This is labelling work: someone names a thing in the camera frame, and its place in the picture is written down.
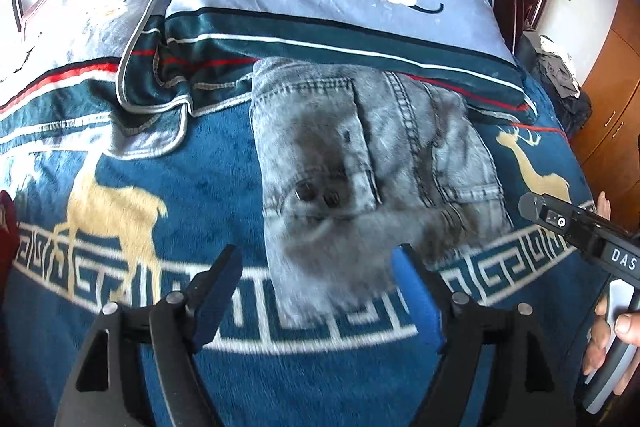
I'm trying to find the orange wooden wardrobe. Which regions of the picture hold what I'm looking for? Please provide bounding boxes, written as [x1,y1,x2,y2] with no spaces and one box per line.
[570,0,640,218]

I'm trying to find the dark clothes pile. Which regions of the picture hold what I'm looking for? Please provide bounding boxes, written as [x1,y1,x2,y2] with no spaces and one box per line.
[515,29,593,138]

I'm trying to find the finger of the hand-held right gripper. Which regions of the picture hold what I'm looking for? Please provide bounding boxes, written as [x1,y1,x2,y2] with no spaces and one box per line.
[517,192,581,250]

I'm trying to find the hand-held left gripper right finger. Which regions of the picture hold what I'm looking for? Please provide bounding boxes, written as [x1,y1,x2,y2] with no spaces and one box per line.
[390,243,581,427]

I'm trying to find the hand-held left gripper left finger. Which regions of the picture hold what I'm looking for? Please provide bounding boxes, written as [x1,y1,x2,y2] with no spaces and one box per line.
[52,243,244,427]

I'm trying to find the red garment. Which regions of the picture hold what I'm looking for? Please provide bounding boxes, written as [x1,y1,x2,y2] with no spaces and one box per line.
[0,189,21,308]

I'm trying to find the grey denim pants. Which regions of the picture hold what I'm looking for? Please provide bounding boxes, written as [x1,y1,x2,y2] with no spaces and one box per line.
[249,57,516,330]

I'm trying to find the person's right hand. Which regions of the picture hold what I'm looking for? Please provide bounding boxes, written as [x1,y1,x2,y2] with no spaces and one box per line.
[582,191,640,398]

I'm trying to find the blue deer print blanket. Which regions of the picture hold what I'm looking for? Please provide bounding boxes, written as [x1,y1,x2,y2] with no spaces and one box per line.
[0,72,613,427]

